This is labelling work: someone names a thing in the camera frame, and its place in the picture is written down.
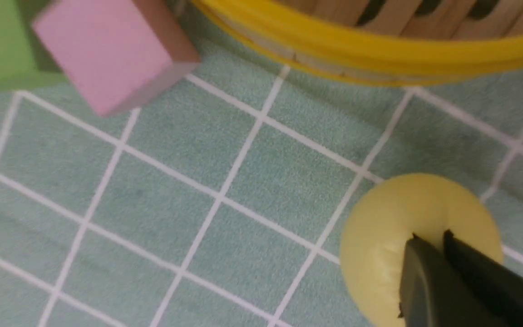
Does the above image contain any yellow bun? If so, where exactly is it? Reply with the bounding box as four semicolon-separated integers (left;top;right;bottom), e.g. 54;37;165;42
340;173;504;327

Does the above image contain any green cube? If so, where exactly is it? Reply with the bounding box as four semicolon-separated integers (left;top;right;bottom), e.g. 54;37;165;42
0;0;66;91

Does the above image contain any bamboo steamer tray yellow rim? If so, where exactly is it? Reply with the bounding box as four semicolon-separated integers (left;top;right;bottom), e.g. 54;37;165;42
194;0;523;86

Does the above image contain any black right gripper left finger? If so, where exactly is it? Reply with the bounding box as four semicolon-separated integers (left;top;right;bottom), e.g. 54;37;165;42
399;234;507;327

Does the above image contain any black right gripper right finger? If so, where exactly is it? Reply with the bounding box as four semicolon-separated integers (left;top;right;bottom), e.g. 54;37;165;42
443;230;523;327

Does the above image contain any pink cube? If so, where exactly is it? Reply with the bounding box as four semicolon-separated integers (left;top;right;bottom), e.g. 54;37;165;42
32;0;201;117

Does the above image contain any green checked tablecloth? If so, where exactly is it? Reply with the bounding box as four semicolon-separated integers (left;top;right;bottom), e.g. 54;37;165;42
0;0;523;327

